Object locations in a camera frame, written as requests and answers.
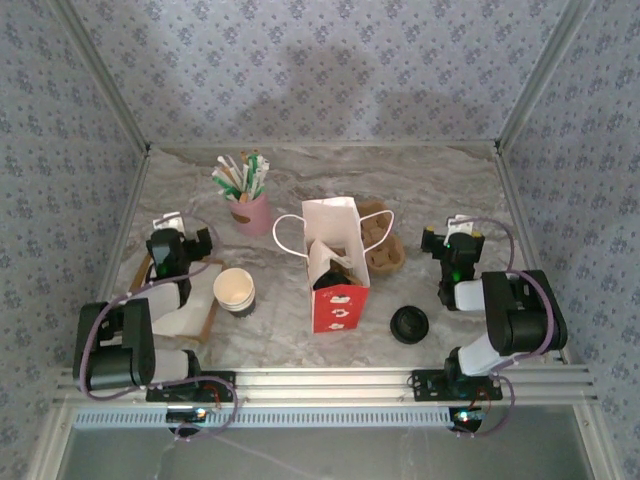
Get brown pulp cup carrier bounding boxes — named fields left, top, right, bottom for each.
left=357, top=199, right=406, bottom=275
left=327, top=244, right=369, bottom=289

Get black plastic cup lid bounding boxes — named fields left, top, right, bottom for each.
left=313, top=269, right=357, bottom=290

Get red white paper bag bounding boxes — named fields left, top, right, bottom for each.
left=272, top=196, right=396, bottom=335

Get white paper napkin stack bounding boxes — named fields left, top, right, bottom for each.
left=137, top=254, right=224, bottom=337

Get stacked black plastic lids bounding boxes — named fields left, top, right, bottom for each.
left=389, top=304, right=430, bottom=346

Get pink sachet holder cup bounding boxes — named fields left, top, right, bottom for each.
left=229, top=192, right=274, bottom=237

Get stacked paper cups black sleeve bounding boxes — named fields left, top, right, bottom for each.
left=212, top=267, right=258, bottom=319

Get right controller board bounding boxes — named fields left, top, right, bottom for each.
left=448, top=405, right=494, bottom=432

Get controller board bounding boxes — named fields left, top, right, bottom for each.
left=448, top=405, right=494, bottom=432
left=165, top=405, right=209, bottom=426

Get left controller board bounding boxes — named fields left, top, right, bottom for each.
left=165, top=405, right=209, bottom=426

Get grey metal panel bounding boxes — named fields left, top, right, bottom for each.
left=64, top=428, right=596, bottom=480

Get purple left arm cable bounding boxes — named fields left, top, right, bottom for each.
left=79, top=212, right=239, bottom=442

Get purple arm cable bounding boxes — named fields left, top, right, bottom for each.
left=449, top=215, right=557, bottom=441
left=79, top=212, right=239, bottom=442

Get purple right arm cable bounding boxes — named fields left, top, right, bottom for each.
left=449, top=215, right=557, bottom=441

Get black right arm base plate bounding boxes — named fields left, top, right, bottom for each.
left=410, top=368, right=504, bottom=402

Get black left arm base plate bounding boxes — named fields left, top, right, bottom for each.
left=145, top=368, right=237, bottom=404

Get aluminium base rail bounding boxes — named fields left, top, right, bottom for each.
left=52, top=367, right=599, bottom=404

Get aluminium frame post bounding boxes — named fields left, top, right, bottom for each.
left=494, top=0, right=599, bottom=151
left=49, top=0, right=154, bottom=154

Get slotted grey cable duct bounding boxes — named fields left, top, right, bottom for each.
left=72, top=409, right=454, bottom=430

